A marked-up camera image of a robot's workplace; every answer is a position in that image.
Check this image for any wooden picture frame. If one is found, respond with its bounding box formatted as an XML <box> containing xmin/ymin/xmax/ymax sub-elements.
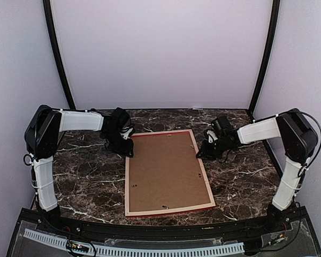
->
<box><xmin>124</xmin><ymin>129</ymin><xmax>216</xmax><ymax>217</ymax></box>

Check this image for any black corner post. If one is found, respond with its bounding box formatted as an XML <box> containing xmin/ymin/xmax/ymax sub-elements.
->
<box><xmin>42</xmin><ymin>0</ymin><xmax>76</xmax><ymax>110</ymax></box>
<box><xmin>247</xmin><ymin>0</ymin><xmax>280</xmax><ymax>117</ymax></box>

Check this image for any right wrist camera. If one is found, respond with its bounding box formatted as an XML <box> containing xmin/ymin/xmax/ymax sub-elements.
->
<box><xmin>211</xmin><ymin>116</ymin><xmax>234</xmax><ymax>137</ymax></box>

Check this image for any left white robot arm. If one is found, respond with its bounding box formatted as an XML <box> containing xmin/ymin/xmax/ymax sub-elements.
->
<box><xmin>23</xmin><ymin>105</ymin><xmax>135</xmax><ymax>212</ymax></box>

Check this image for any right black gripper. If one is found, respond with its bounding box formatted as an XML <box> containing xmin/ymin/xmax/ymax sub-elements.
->
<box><xmin>198</xmin><ymin>138</ymin><xmax>233</xmax><ymax>161</ymax></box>

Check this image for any brown backing board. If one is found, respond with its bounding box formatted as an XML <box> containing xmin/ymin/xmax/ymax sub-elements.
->
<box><xmin>128</xmin><ymin>132</ymin><xmax>212</xmax><ymax>212</ymax></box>

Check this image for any black front rail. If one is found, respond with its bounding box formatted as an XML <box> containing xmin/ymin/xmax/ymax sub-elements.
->
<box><xmin>18</xmin><ymin>207</ymin><xmax>308</xmax><ymax>244</ymax></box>

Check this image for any white slotted cable duct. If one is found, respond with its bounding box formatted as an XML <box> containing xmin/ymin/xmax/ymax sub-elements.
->
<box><xmin>23</xmin><ymin>229</ymin><xmax>244</xmax><ymax>256</ymax></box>

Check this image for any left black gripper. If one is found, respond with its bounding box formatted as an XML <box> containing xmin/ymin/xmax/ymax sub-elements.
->
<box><xmin>103</xmin><ymin>129</ymin><xmax>134</xmax><ymax>157</ymax></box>

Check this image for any left black corner post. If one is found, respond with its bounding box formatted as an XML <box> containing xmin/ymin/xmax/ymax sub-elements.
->
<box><xmin>42</xmin><ymin>0</ymin><xmax>76</xmax><ymax>110</ymax></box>

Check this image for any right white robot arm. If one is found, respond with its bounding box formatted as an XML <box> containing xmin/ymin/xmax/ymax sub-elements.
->
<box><xmin>196</xmin><ymin>108</ymin><xmax>321</xmax><ymax>211</ymax></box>

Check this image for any right black corner post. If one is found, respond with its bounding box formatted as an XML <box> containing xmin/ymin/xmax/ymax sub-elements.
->
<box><xmin>247</xmin><ymin>0</ymin><xmax>280</xmax><ymax>117</ymax></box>

